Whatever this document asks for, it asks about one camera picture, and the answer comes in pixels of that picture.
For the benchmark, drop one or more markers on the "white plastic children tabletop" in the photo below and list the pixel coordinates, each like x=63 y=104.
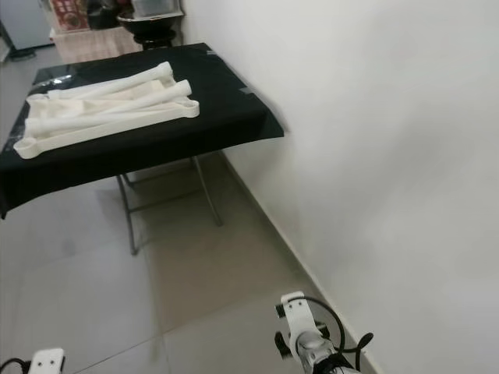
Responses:
x=62 y=117

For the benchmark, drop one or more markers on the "pink cloth covered table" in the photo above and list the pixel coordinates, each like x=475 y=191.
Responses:
x=93 y=47

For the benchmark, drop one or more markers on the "clear plastic storage box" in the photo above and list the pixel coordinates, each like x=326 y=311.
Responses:
x=154 y=8

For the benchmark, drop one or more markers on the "black bag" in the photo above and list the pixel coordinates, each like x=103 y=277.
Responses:
x=101 y=14

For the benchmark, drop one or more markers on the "white small fridge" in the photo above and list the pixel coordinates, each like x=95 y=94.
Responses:
x=15 y=27

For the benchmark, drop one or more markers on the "red printed box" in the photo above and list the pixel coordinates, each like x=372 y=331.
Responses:
x=64 y=15

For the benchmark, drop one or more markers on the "grey metal folding table frame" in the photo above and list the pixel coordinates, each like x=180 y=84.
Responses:
x=208 y=191

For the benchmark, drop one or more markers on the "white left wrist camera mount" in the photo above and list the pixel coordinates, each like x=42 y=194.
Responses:
x=47 y=361

